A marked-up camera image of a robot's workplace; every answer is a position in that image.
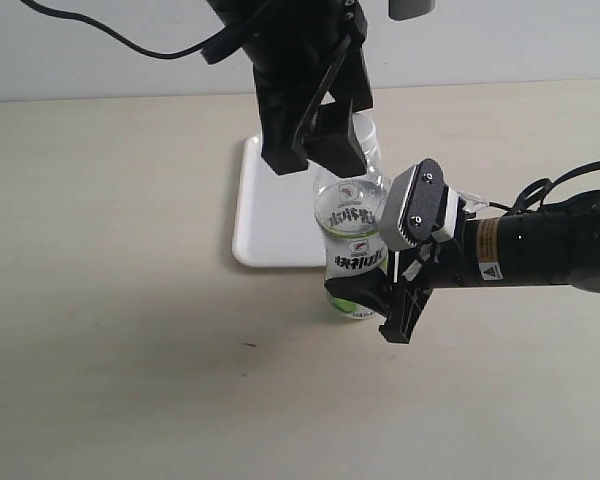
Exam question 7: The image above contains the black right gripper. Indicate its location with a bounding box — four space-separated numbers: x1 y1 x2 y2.
324 192 475 344

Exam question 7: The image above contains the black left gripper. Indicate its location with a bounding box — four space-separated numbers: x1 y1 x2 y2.
202 0 373 177

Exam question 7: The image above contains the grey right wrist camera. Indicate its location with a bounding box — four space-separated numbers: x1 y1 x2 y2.
378 158 448 252

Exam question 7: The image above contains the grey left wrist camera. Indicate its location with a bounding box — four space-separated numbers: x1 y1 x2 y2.
388 0 436 21

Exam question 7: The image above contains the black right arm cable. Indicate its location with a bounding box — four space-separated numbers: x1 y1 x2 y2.
484 158 600 216

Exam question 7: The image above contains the white plastic tray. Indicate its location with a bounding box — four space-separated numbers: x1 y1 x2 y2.
233 136 326 268

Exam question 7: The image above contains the white bottle cap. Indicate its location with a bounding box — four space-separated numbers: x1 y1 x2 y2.
352 113 378 155

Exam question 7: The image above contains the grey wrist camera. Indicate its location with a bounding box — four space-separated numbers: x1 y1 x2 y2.
378 158 448 252
388 0 436 21

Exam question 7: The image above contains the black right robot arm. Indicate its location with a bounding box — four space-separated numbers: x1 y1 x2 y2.
325 190 600 344

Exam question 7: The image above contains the clear plastic drink bottle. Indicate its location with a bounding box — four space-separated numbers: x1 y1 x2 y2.
311 112 392 322

